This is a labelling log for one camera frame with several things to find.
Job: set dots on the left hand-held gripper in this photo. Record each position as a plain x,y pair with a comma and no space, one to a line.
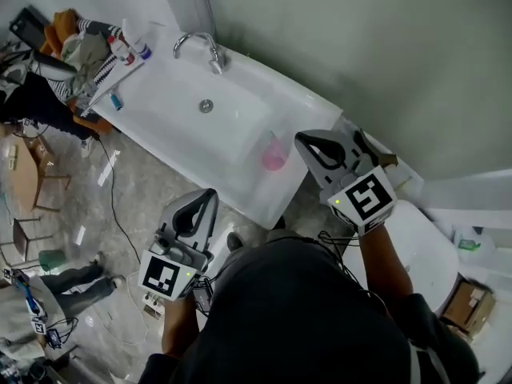
164,274

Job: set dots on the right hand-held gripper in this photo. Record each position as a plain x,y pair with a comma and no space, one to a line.
366,198

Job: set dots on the pink spray bottle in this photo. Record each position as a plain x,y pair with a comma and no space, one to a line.
274,158

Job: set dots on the person's right forearm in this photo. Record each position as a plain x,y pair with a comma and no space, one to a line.
384,258

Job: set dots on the person's left forearm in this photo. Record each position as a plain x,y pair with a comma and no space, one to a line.
178,326

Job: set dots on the red cap bottle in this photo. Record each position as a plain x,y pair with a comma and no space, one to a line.
122,52

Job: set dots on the white bottle blue label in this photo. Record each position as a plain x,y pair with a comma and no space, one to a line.
138,40

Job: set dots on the black bag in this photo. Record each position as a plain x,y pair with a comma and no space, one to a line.
368,146

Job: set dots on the person's left shoe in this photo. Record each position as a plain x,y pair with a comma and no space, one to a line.
235,242

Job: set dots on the person's shoe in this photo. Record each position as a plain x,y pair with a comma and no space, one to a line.
235,242
279,223

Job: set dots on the black waist device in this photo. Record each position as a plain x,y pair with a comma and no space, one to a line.
202,294

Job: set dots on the person's right shoe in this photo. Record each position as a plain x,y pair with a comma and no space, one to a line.
279,223

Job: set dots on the white power strip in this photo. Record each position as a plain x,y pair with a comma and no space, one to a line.
152,306

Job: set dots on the large grey roller blind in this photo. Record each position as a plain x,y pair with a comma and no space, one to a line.
380,54

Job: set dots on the chrome sink drain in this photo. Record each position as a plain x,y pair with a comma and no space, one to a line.
206,106

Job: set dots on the orange chair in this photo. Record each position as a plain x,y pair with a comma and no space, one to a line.
100,125

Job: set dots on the green bucket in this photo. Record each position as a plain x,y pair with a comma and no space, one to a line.
52,259

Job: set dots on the person's dark shirt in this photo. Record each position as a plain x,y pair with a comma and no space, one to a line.
300,314

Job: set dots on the chrome faucet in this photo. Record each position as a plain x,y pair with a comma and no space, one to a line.
216,60

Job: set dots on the green packet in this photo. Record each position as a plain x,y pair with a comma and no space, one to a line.
470,243

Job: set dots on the white flat board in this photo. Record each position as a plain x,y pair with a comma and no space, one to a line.
120,76

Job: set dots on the dark metal chair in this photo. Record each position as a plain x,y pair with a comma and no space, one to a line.
20,234

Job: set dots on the round wooden table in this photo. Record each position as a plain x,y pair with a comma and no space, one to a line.
24,174

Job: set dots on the cardboard box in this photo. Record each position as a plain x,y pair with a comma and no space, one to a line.
464,306

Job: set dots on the pile of clothes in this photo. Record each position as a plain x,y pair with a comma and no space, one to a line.
86,50

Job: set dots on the black white striped cloth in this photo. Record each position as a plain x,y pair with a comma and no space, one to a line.
98,26

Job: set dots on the black monitor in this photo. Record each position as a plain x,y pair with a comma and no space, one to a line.
26,26

